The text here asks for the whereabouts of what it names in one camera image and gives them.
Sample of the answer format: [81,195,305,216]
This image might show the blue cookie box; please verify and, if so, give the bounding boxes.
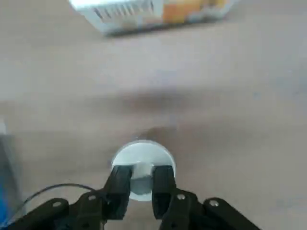
[0,143,24,225]

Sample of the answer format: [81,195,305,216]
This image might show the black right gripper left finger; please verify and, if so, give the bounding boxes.
[13,165,134,230]

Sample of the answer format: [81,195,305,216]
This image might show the white orange carton box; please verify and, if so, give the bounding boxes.
[68,0,237,36]

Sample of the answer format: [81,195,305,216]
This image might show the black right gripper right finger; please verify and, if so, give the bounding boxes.
[151,165,262,230]

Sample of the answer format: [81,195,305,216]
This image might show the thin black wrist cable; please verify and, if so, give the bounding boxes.
[14,183,96,216]

